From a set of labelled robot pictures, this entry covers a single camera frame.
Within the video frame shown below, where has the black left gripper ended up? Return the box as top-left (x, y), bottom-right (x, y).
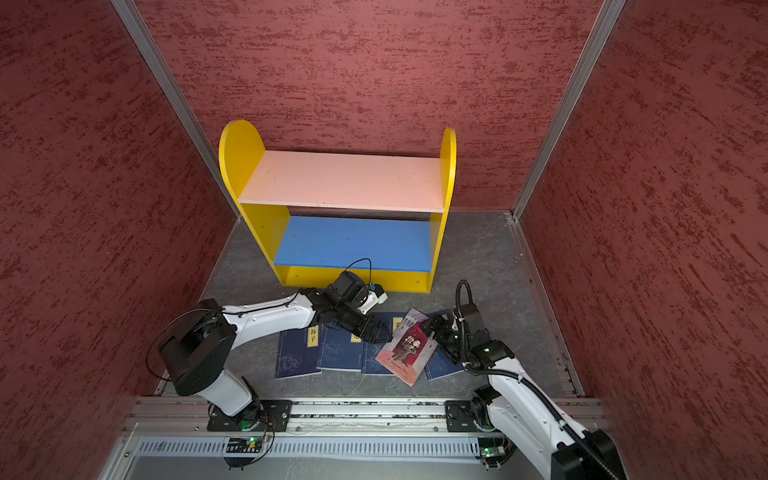
top-left (334, 300), bottom-right (393, 345)

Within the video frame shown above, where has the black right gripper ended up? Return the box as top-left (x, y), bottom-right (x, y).
top-left (417, 314), bottom-right (470, 364)

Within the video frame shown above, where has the blue chinese book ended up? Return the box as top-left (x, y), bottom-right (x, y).
top-left (275, 326), bottom-right (322, 379)
top-left (426, 310), bottom-right (463, 380)
top-left (361, 312), bottom-right (405, 376)
top-left (318, 326), bottom-right (364, 372)

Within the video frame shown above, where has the pink Hamlet picture book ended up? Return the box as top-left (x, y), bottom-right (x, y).
top-left (376, 308), bottom-right (437, 387)

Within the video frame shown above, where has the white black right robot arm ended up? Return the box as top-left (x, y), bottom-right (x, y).
top-left (426, 303), bottom-right (627, 479)

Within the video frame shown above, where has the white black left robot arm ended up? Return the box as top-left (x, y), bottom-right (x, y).
top-left (155, 270), bottom-right (391, 420)

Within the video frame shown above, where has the yellow pink blue bookshelf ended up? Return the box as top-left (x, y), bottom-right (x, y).
top-left (219, 120), bottom-right (457, 293)

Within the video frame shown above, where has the right green circuit board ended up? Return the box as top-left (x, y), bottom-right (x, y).
top-left (478, 437), bottom-right (514, 468)

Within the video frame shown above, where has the green circuit board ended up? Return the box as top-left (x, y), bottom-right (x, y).
top-left (224, 437), bottom-right (263, 456)
top-left (478, 437), bottom-right (514, 468)

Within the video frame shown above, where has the left green circuit board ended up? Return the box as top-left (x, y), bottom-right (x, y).
top-left (224, 437), bottom-right (263, 456)

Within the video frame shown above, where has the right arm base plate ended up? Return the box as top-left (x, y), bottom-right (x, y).
top-left (444, 399), bottom-right (496, 433)

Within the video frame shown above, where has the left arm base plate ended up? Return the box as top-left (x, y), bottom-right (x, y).
top-left (207, 400), bottom-right (293, 433)

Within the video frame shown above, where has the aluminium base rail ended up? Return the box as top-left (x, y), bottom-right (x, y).
top-left (122, 395), bottom-right (610, 436)

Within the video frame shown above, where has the black corrugated right cable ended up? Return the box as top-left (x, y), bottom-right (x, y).
top-left (454, 278), bottom-right (622, 480)

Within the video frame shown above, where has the right aluminium corner post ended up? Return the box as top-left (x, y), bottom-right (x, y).
top-left (511, 0), bottom-right (626, 222)

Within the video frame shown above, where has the aluminium corner post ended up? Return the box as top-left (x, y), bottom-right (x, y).
top-left (110, 0), bottom-right (241, 218)
top-left (511, 0), bottom-right (626, 222)

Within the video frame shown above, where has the left aluminium corner post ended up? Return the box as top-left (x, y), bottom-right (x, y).
top-left (110, 0), bottom-right (241, 218)

